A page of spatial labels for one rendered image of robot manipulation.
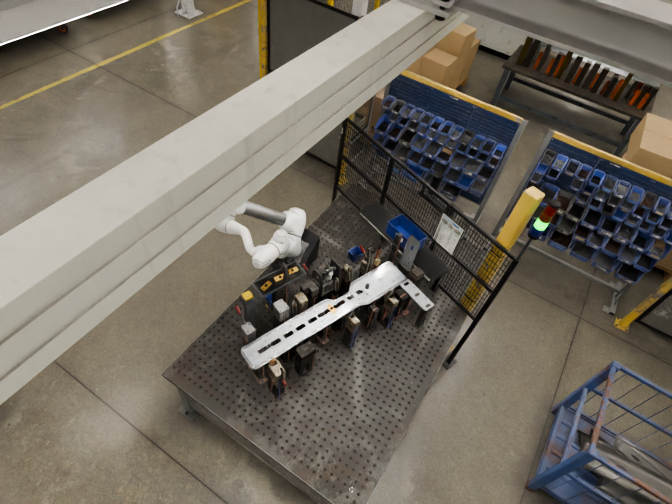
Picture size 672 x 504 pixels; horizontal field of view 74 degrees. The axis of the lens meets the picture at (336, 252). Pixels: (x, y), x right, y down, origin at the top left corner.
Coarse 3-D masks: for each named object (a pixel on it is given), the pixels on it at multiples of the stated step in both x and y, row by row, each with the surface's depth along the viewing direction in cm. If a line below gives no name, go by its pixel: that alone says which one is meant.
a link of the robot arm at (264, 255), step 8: (232, 224) 308; (240, 224) 309; (232, 232) 309; (240, 232) 303; (248, 232) 300; (248, 240) 292; (248, 248) 285; (256, 248) 279; (264, 248) 277; (272, 248) 278; (256, 256) 273; (264, 256) 273; (272, 256) 276; (256, 264) 274; (264, 264) 274
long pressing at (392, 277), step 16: (368, 272) 349; (384, 272) 351; (400, 272) 353; (352, 288) 338; (384, 288) 341; (320, 304) 326; (352, 304) 329; (288, 320) 314; (304, 320) 316; (320, 320) 317; (272, 336) 305; (304, 336) 308; (256, 352) 297; (272, 352) 298; (256, 368) 290
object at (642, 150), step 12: (648, 120) 476; (660, 120) 478; (636, 132) 489; (648, 132) 460; (660, 132) 463; (636, 144) 460; (648, 144) 446; (660, 144) 448; (624, 156) 482; (636, 156) 447; (648, 156) 441; (660, 156) 436; (648, 168) 448; (660, 168) 443; (660, 264) 507
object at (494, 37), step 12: (468, 24) 824; (480, 24) 813; (492, 24) 802; (480, 36) 825; (492, 36) 814; (504, 36) 803; (516, 36) 793; (480, 48) 841; (492, 48) 828; (504, 48) 816; (516, 48) 805
